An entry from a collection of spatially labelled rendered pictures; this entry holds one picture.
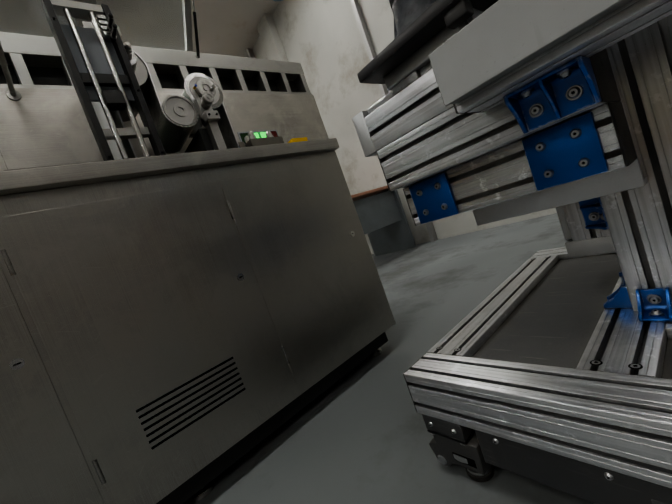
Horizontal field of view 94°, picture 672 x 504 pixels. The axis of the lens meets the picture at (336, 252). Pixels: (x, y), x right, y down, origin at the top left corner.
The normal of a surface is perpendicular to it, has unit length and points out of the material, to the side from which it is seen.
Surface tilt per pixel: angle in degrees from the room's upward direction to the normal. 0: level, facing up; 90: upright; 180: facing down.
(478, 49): 90
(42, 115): 90
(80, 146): 90
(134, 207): 90
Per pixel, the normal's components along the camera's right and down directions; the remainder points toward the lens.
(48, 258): 0.61, -0.17
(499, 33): -0.73, 0.30
